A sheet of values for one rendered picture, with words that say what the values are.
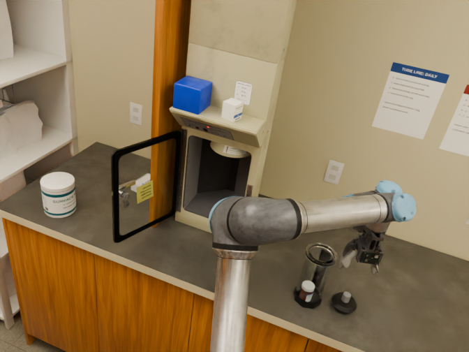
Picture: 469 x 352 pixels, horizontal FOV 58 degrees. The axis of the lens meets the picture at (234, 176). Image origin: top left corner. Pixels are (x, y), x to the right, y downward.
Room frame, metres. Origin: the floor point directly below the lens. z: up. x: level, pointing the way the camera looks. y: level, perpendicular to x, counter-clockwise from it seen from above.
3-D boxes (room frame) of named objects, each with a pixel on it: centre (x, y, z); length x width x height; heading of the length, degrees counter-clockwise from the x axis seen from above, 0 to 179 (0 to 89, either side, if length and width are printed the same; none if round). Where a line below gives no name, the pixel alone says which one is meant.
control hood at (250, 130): (1.35, 0.09, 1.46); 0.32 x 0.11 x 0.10; 74
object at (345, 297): (1.11, -0.47, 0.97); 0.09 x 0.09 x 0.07
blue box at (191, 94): (1.38, 0.19, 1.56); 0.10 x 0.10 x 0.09; 74
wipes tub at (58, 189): (1.41, 0.71, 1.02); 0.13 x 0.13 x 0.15
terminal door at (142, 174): (1.31, 0.32, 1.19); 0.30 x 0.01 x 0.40; 143
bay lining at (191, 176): (1.53, 0.04, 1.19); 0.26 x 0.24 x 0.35; 74
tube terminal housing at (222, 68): (1.53, 0.04, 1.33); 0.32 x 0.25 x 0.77; 74
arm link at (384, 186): (1.09, -0.46, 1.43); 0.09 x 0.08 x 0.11; 119
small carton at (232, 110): (1.34, 0.04, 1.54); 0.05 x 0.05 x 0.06; 60
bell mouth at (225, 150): (1.50, 0.03, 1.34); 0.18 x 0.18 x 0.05
